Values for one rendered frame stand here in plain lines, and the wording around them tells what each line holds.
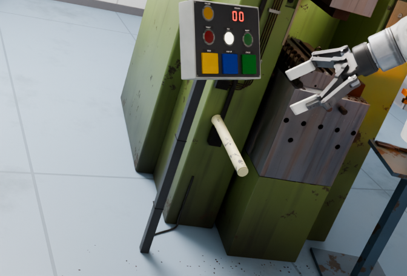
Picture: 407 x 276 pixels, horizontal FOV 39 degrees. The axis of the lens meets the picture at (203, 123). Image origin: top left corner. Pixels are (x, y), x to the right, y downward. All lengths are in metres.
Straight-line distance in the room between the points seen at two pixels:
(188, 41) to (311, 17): 1.05
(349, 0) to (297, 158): 0.72
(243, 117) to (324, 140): 0.38
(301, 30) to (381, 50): 1.64
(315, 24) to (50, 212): 1.59
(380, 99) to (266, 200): 0.74
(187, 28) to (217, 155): 0.85
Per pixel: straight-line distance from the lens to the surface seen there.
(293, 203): 2.78
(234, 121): 2.67
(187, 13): 2.09
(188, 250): 2.81
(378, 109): 2.94
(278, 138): 2.55
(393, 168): 2.63
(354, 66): 1.38
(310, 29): 3.00
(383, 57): 1.36
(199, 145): 2.69
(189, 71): 2.06
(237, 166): 2.28
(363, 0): 2.50
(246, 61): 2.21
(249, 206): 2.71
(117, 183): 3.11
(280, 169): 2.64
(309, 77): 2.53
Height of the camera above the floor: 1.66
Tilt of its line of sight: 24 degrees down
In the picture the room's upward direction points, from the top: 19 degrees clockwise
